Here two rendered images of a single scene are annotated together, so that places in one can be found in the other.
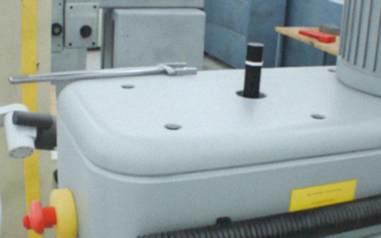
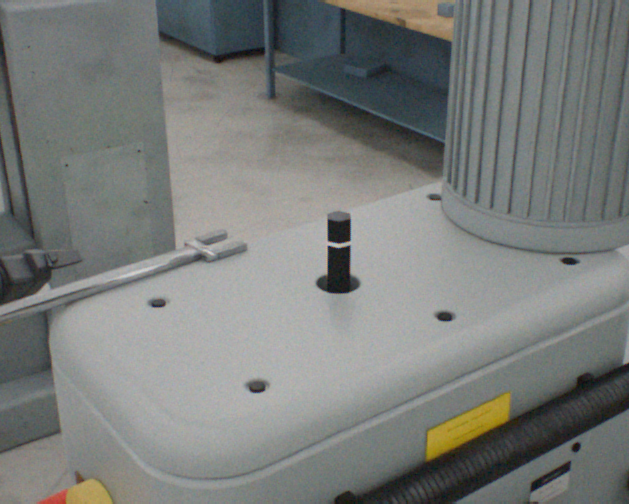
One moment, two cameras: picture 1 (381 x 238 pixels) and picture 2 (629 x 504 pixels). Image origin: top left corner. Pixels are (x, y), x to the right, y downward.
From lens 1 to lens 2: 0.20 m
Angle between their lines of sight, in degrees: 13
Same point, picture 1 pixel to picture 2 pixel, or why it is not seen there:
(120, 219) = not seen: outside the picture
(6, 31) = not seen: outside the picture
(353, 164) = (504, 373)
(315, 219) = (468, 469)
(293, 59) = (291, 23)
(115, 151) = (190, 451)
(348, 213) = (510, 448)
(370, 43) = (499, 173)
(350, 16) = (463, 130)
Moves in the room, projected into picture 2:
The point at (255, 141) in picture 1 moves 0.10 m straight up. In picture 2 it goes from (374, 385) to (377, 260)
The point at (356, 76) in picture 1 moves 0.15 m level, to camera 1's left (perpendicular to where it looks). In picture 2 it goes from (481, 220) to (316, 235)
